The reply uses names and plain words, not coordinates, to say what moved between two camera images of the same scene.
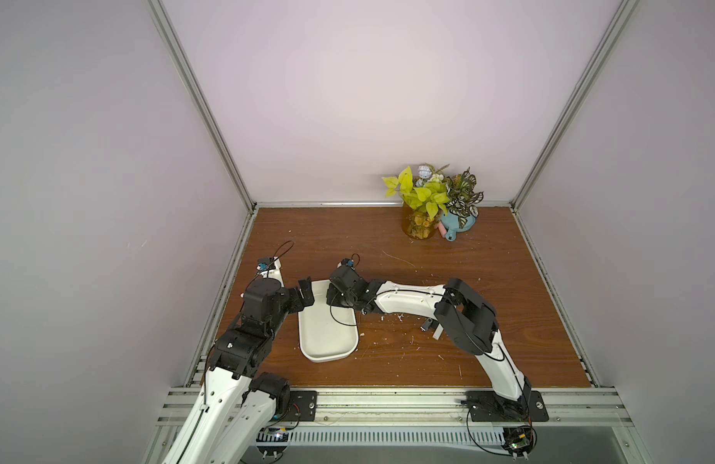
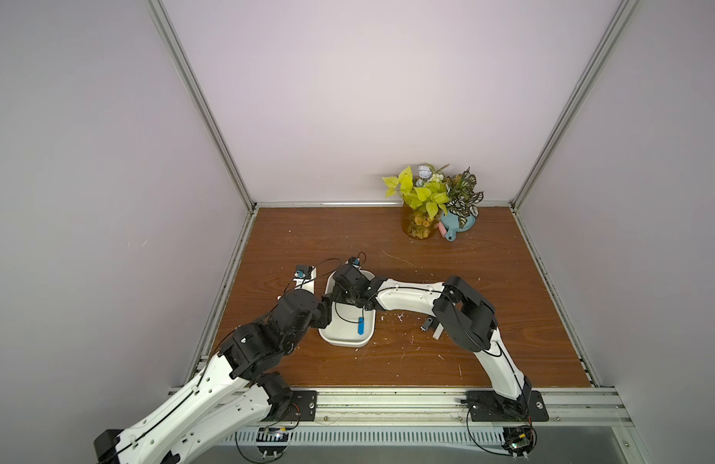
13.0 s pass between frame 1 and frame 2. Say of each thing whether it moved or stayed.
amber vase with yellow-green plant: stayed
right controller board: stayed
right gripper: stayed
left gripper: moved
